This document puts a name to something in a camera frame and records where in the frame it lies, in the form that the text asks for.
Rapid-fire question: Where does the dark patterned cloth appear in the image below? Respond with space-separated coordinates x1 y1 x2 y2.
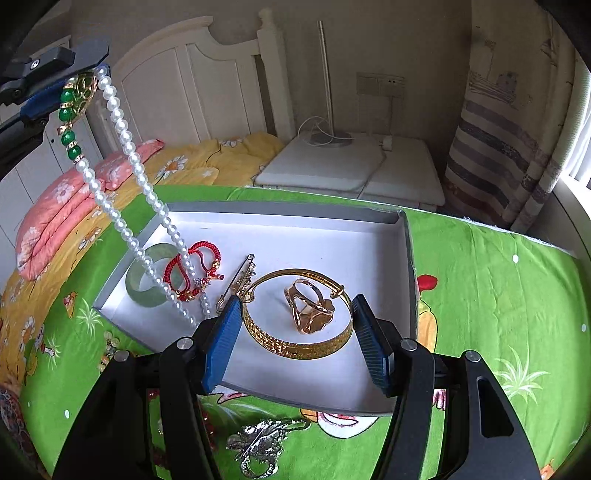
0 383 42 462

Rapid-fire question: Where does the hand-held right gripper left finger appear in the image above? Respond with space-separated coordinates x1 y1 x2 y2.
53 295 243 480

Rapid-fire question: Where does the wall socket panel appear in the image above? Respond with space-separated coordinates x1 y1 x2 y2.
355 71 407 97

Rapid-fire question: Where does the yellow orange agate bead bracelet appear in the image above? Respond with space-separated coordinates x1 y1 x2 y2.
99 331 122 374

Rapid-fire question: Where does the window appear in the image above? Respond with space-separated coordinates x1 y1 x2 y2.
549 46 591 217

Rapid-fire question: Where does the pearl necklace with green beads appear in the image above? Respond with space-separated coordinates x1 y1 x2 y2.
55 65 212 330

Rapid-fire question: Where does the striped printed curtain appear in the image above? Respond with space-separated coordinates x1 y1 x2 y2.
443 0 578 232

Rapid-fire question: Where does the gold bangle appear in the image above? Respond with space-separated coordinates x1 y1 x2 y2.
240 269 355 360

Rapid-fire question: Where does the gold pin brooch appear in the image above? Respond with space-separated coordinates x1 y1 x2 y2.
216 253 257 315

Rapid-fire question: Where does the green printed bedsheet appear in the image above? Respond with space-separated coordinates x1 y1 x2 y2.
18 185 587 480

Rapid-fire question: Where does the dark red bead bracelet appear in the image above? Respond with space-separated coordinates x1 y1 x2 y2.
147 388 220 467

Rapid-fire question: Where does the white nightstand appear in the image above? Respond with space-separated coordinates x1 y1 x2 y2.
254 131 446 208

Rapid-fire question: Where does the pale green jade bangle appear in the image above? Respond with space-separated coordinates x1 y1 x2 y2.
126 243 188 308

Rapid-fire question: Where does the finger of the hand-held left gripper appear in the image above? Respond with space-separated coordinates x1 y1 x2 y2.
0 39 112 105
0 80 70 176

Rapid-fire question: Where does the white desk lamp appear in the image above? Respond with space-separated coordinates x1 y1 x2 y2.
295 21 354 145

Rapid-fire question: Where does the white wooden headboard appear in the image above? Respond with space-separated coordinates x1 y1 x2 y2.
85 9 296 158

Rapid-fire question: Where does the gold ring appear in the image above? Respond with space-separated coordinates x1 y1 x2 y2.
284 278 334 333

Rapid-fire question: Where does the white looped cable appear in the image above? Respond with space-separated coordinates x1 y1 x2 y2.
295 115 340 144

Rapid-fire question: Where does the yellow floral quilt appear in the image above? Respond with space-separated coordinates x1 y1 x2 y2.
0 131 284 384

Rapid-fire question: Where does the white charger with cable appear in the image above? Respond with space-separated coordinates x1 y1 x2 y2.
379 95 399 151

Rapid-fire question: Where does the grey box with white lining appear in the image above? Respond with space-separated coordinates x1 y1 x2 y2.
92 199 419 416

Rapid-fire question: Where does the silver brooch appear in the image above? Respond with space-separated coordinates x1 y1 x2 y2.
226 418 310 478

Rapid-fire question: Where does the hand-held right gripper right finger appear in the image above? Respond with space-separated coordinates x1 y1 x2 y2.
352 294 541 480

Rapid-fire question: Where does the pink floral pillow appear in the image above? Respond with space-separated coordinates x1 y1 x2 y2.
16 138 164 282

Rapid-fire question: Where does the red cord bracelet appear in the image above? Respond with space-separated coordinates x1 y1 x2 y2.
164 241 225 302

